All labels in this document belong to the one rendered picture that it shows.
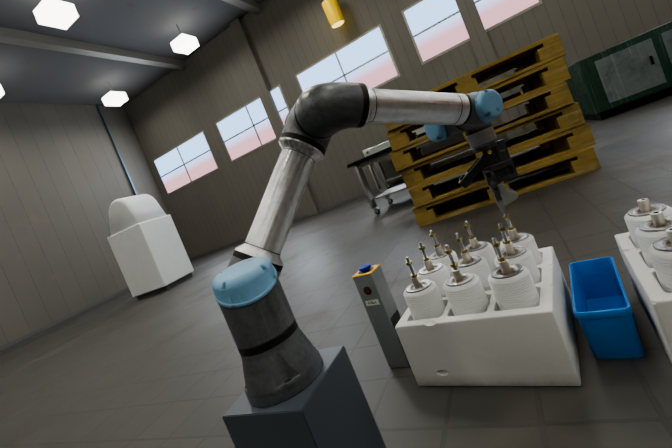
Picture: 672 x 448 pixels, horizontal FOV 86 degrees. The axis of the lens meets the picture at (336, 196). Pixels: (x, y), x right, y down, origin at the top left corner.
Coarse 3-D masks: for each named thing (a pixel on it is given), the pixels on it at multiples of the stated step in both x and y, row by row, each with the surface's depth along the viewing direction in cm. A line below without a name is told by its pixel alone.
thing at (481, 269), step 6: (480, 264) 99; (486, 264) 100; (462, 270) 100; (468, 270) 99; (474, 270) 98; (480, 270) 99; (486, 270) 99; (480, 276) 98; (486, 276) 99; (486, 282) 99; (486, 288) 99
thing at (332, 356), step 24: (336, 360) 68; (312, 384) 62; (336, 384) 66; (240, 408) 64; (264, 408) 61; (288, 408) 58; (312, 408) 58; (336, 408) 63; (360, 408) 70; (240, 432) 63; (264, 432) 60; (288, 432) 58; (312, 432) 56; (336, 432) 61; (360, 432) 67
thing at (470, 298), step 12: (444, 288) 93; (456, 288) 90; (468, 288) 88; (480, 288) 90; (456, 300) 90; (468, 300) 89; (480, 300) 89; (456, 312) 91; (468, 312) 89; (480, 312) 89
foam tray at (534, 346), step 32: (544, 256) 104; (544, 288) 86; (416, 320) 97; (448, 320) 90; (480, 320) 85; (512, 320) 81; (544, 320) 78; (416, 352) 96; (448, 352) 91; (480, 352) 87; (512, 352) 83; (544, 352) 79; (576, 352) 85; (448, 384) 94; (480, 384) 89; (512, 384) 85; (544, 384) 81; (576, 384) 77
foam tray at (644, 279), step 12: (624, 240) 94; (624, 252) 88; (636, 252) 86; (636, 264) 81; (636, 276) 78; (648, 276) 75; (636, 288) 91; (648, 288) 71; (660, 288) 69; (648, 300) 71; (660, 300) 66; (648, 312) 82; (660, 312) 66; (660, 324) 67; (660, 336) 75
